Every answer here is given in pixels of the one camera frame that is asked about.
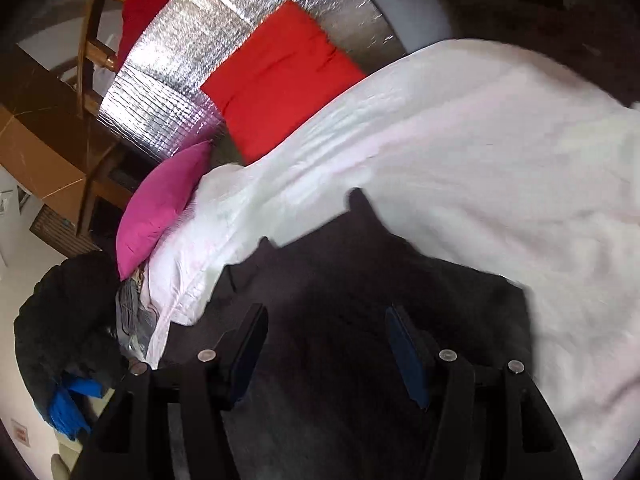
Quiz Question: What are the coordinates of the black quilted puffer jacket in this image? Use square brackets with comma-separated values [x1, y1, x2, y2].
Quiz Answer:
[160, 190, 534, 479]

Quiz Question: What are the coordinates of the blue jacket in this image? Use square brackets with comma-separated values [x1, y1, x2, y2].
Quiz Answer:
[48, 376, 104, 440]

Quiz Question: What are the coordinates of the grey folded garment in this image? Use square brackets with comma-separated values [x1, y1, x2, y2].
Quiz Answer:
[115, 278, 158, 361]

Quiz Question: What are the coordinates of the black coat pile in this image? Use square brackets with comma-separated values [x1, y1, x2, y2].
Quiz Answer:
[14, 252, 126, 420]

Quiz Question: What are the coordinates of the magenta pillow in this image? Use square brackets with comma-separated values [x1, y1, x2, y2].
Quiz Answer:
[116, 141, 212, 280]

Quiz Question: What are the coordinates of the white pink bed blanket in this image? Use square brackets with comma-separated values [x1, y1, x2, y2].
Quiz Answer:
[143, 40, 639, 479]

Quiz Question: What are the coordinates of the brown wooden column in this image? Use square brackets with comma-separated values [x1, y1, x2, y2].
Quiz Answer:
[1, 46, 131, 234]

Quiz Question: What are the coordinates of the wooden stair railing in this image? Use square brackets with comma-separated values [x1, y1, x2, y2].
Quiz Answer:
[76, 0, 126, 117]

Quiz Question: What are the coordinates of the silver foil insulation panel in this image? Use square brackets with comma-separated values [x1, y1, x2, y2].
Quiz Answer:
[98, 0, 406, 162]

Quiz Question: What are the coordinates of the red square pillow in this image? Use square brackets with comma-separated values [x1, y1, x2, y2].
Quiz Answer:
[202, 0, 366, 164]

